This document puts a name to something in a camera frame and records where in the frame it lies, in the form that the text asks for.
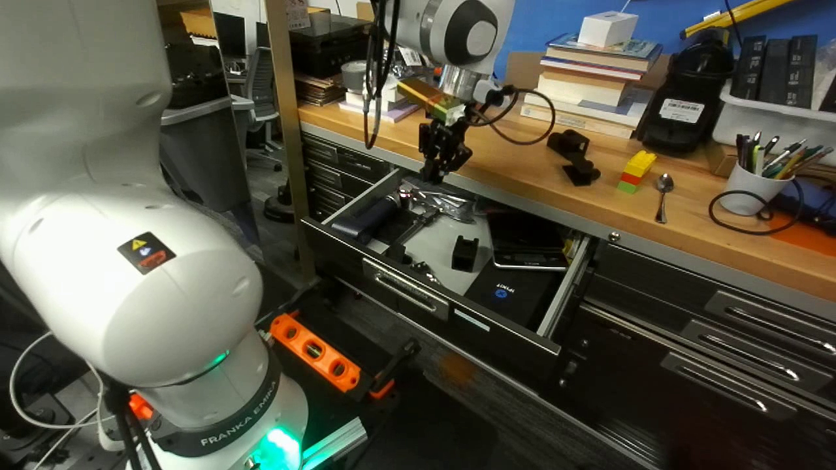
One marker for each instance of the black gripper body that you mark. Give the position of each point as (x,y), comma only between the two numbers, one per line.
(446,140)

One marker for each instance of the black slanted plastic housing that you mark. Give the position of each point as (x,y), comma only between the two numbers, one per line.
(569,144)

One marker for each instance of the black plastic plate with hole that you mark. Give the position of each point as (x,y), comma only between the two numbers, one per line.
(582,172)

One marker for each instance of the black metal drawer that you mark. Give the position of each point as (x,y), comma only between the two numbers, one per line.
(348,262)

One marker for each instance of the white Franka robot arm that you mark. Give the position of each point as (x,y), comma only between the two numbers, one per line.
(131,289)

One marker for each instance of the light grey drawer liner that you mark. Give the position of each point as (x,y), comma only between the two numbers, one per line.
(432,252)

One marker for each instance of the black drawer cabinet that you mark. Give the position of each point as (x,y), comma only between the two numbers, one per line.
(740,349)
(340,172)

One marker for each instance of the clear plastic bag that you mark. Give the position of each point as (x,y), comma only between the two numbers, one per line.
(452,206)

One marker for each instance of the purple board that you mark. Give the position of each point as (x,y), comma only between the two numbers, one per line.
(392,115)

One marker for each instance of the white foam block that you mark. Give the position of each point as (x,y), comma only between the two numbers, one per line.
(392,97)

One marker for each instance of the crumpled foil bag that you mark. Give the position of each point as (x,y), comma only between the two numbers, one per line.
(412,58)

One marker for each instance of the black tablet with silver rim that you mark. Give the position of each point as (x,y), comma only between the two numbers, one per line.
(526,238)

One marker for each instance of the small cardboard box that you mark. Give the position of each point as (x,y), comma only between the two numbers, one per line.
(526,76)

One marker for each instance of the stack of books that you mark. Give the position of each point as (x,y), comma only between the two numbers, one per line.
(577,119)

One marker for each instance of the stack of dark boards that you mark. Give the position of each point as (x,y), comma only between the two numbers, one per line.
(318,89)

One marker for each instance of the black box with blue logo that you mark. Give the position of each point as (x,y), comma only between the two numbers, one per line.
(524,300)

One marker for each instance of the thick cream book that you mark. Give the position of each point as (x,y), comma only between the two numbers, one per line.
(591,89)

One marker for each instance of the green toy block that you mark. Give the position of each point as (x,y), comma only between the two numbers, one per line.
(630,187)

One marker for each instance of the red toy block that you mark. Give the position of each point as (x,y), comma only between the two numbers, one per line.
(633,179)

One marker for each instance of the black office chair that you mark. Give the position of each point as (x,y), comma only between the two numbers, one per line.
(264,105)

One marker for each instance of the thin dark book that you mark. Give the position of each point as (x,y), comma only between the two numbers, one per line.
(603,50)

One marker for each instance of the yellow toy block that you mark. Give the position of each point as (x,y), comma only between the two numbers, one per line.
(642,163)

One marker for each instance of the small white box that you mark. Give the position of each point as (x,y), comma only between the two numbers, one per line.
(608,29)

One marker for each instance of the black and orange clamp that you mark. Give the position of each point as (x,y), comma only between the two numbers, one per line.
(395,362)

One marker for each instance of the metal spoon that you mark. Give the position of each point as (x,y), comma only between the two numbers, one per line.
(665,183)

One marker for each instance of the orange spirit level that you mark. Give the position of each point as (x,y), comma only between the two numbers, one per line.
(314,351)

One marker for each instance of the grey waste bin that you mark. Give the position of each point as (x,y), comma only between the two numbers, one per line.
(211,157)

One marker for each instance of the black device with display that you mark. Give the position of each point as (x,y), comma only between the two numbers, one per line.
(681,86)

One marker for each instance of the dark background monitor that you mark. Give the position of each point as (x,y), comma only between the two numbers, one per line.
(232,35)

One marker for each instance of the blue back panel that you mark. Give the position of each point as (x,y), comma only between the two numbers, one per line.
(669,22)

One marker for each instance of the black marker pen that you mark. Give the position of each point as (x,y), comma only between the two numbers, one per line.
(744,153)

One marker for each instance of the white pen cup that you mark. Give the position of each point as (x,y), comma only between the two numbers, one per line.
(749,189)

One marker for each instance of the black rectangular box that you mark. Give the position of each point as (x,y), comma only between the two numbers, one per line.
(749,69)
(774,71)
(803,71)

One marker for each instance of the silver pen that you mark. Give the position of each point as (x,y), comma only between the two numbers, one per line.
(771,148)

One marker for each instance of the white plastic tray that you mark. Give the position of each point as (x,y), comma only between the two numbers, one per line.
(774,131)

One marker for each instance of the yellow spirit level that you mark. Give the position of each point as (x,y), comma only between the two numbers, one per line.
(740,14)

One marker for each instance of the cup of pens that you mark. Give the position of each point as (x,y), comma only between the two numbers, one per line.
(797,159)

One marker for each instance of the orange flat sheet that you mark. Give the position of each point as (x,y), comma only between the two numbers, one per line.
(812,238)

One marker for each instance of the orange knob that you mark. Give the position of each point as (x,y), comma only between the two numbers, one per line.
(142,407)

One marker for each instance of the gold wrist camera bar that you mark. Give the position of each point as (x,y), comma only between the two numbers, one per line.
(432,97)

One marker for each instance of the grey duct tape roll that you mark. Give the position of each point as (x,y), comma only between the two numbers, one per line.
(353,76)

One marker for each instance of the wooden post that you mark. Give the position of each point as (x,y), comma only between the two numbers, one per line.
(289,131)

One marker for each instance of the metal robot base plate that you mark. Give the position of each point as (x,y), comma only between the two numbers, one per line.
(335,445)

